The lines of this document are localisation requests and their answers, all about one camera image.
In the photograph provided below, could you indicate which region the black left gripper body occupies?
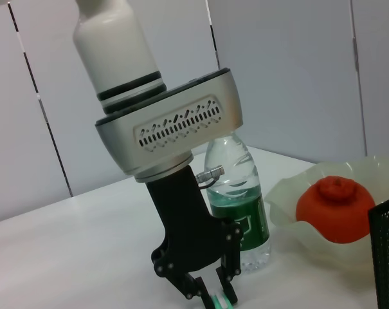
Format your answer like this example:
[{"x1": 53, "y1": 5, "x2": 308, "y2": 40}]
[{"x1": 145, "y1": 165, "x2": 245, "y2": 280}]

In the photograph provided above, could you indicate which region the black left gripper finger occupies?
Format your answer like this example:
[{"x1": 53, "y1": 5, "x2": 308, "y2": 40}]
[
  {"x1": 214, "y1": 223, "x2": 245, "y2": 306},
  {"x1": 158, "y1": 270, "x2": 212, "y2": 305}
]

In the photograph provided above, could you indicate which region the clear green-label plastic bottle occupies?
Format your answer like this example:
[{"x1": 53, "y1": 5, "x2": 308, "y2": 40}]
[{"x1": 204, "y1": 131, "x2": 272, "y2": 274}]

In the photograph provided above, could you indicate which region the red-orange orange fruit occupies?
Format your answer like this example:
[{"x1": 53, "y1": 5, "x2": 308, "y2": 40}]
[{"x1": 295, "y1": 175, "x2": 377, "y2": 245}]

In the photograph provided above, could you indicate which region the pale green glass fruit bowl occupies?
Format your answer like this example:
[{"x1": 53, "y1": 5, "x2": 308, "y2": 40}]
[{"x1": 264, "y1": 156, "x2": 389, "y2": 273}]

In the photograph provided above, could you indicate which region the black mesh pen holder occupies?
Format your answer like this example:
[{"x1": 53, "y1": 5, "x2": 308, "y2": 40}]
[{"x1": 367, "y1": 194, "x2": 389, "y2": 309}]

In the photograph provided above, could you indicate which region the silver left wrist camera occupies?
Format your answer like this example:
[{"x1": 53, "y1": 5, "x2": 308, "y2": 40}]
[{"x1": 95, "y1": 67, "x2": 245, "y2": 176}]

